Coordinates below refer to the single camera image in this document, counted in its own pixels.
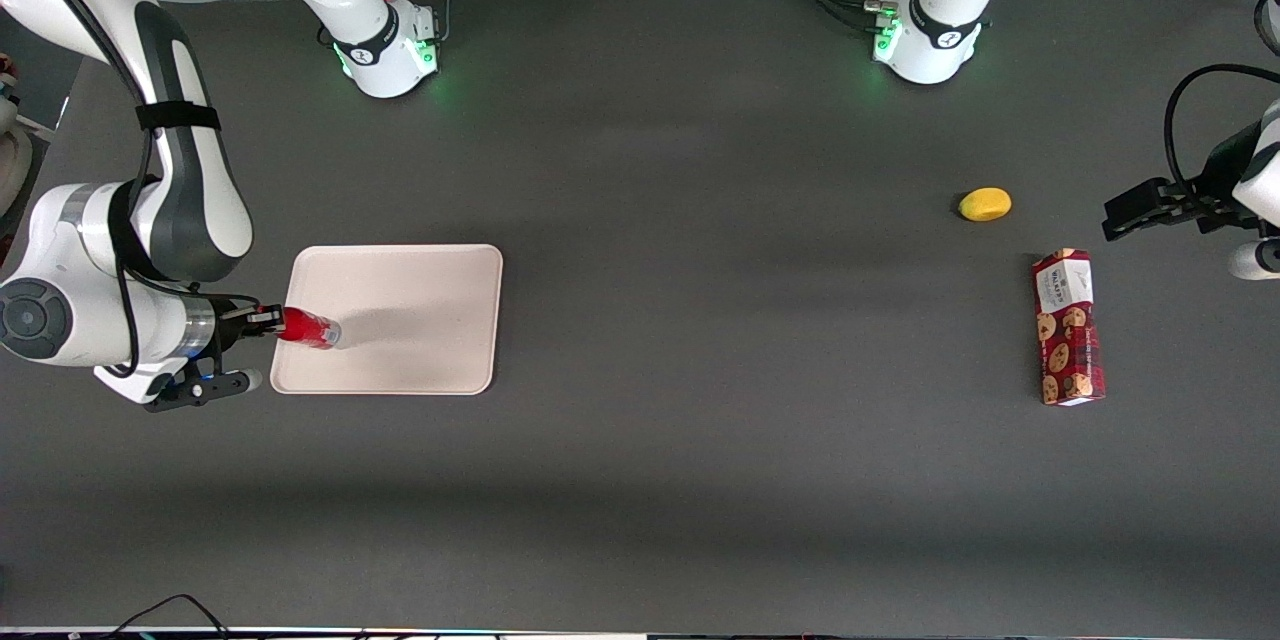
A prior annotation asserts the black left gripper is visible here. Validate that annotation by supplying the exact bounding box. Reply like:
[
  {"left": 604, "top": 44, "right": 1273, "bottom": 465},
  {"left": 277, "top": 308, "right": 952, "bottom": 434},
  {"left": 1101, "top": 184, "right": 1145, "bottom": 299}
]
[{"left": 1102, "top": 120, "right": 1265, "bottom": 242}]

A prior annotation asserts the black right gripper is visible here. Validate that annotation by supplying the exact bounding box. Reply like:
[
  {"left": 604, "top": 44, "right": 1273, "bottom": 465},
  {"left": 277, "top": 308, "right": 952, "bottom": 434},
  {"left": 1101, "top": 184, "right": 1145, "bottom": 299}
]
[{"left": 206, "top": 294, "right": 286, "bottom": 383}]

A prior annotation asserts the red coke bottle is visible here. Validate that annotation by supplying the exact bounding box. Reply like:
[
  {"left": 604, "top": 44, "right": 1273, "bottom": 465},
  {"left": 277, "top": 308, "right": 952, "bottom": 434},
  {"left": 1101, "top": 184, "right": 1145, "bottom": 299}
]
[{"left": 277, "top": 306, "right": 343, "bottom": 351}]

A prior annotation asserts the beige plastic tray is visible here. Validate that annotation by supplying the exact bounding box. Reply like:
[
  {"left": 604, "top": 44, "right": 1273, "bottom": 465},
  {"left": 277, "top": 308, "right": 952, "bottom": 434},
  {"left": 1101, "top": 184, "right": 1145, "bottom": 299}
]
[{"left": 269, "top": 243, "right": 505, "bottom": 397}]

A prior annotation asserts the red cookie box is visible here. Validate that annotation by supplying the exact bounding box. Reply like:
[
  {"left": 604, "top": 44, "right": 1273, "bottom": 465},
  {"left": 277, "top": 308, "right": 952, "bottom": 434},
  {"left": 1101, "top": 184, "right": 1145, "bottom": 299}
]
[{"left": 1031, "top": 248, "right": 1108, "bottom": 408}]

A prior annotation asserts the yellow lemon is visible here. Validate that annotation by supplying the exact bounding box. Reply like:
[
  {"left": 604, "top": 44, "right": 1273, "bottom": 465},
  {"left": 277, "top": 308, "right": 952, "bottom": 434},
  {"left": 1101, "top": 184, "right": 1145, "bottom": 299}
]
[{"left": 957, "top": 187, "right": 1013, "bottom": 223}]

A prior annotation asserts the black left wrist cable loop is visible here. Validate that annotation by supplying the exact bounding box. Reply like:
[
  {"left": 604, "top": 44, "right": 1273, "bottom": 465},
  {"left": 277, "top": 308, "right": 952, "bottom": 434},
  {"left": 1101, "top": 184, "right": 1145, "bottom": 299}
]
[{"left": 1163, "top": 63, "right": 1280, "bottom": 203}]

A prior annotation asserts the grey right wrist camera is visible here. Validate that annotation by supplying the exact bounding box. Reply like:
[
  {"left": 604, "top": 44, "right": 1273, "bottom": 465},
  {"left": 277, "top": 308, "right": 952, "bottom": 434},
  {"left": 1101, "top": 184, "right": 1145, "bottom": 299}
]
[{"left": 146, "top": 368, "right": 264, "bottom": 414}]

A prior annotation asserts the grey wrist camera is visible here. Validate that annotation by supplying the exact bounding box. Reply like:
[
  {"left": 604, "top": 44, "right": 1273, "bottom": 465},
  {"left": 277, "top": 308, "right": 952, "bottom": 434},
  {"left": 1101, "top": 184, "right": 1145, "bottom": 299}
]
[
  {"left": 1228, "top": 238, "right": 1280, "bottom": 282},
  {"left": 146, "top": 368, "right": 264, "bottom": 414}
]

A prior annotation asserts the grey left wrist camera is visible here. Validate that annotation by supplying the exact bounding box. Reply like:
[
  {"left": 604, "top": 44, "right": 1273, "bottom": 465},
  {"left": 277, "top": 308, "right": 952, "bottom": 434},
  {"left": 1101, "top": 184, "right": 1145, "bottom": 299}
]
[{"left": 1228, "top": 238, "right": 1280, "bottom": 282}]

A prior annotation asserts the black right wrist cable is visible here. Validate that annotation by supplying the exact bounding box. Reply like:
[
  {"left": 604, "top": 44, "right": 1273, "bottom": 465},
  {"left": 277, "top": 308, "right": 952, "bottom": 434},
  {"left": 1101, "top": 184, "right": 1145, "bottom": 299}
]
[{"left": 8, "top": 0, "right": 263, "bottom": 381}]

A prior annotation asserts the black cable at table edge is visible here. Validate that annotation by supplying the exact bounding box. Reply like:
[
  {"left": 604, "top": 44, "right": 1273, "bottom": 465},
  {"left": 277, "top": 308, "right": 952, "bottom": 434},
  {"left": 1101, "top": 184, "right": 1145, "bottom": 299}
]
[{"left": 98, "top": 593, "right": 233, "bottom": 640}]

